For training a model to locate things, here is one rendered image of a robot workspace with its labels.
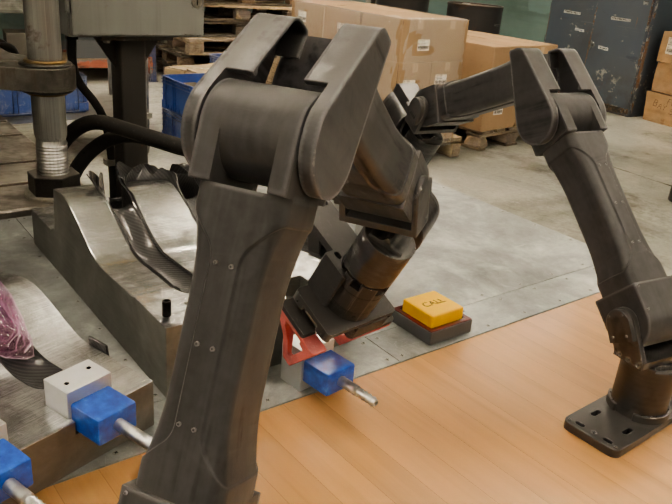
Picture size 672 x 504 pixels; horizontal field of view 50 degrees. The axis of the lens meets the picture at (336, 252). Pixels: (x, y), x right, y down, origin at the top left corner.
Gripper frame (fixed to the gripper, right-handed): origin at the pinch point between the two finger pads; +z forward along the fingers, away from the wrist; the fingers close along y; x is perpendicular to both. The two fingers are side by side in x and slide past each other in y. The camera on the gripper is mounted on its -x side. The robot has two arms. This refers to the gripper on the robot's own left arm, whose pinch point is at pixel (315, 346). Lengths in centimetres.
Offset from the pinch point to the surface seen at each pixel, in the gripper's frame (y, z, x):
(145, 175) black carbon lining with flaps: -1.2, 11.6, -40.2
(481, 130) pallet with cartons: -385, 180, -181
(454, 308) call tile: -23.3, -0.4, 2.5
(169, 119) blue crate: -197, 236, -283
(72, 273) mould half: 12.4, 19.9, -31.7
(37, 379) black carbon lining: 27.9, 5.0, -9.8
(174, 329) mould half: 14.8, -0.4, -7.6
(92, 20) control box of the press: -18, 21, -92
